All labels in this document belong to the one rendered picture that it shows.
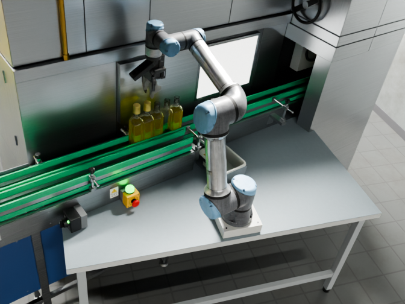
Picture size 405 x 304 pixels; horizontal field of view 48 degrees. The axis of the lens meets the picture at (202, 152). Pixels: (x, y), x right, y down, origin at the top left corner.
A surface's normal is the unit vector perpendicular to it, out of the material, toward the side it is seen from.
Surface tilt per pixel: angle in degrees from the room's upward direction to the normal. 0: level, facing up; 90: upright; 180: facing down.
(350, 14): 90
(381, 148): 0
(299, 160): 0
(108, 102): 90
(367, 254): 0
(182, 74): 90
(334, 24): 90
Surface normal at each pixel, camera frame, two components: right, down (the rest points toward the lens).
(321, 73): -0.80, 0.30
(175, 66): 0.60, 0.55
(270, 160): 0.11, -0.77
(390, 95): -0.95, 0.11
